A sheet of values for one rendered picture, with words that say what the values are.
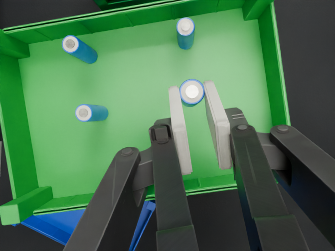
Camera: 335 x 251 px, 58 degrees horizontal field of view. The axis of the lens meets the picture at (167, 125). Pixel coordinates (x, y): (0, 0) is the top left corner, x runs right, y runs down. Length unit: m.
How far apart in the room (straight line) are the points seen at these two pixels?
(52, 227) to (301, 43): 0.78
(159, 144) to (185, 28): 0.18
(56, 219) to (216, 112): 0.74
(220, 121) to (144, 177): 0.05
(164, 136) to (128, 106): 0.22
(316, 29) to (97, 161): 0.64
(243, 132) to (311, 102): 0.68
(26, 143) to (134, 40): 0.18
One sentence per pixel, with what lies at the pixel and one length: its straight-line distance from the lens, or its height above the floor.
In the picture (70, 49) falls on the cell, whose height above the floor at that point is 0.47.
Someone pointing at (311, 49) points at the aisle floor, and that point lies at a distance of 0.84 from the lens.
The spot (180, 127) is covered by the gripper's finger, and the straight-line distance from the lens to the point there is 0.16.
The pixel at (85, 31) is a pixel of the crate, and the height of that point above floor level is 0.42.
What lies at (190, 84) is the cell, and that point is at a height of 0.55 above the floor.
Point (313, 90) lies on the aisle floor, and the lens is 0.83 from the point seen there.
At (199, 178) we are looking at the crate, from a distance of 0.37.
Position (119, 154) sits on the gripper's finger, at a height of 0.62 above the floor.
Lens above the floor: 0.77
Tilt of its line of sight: 86 degrees down
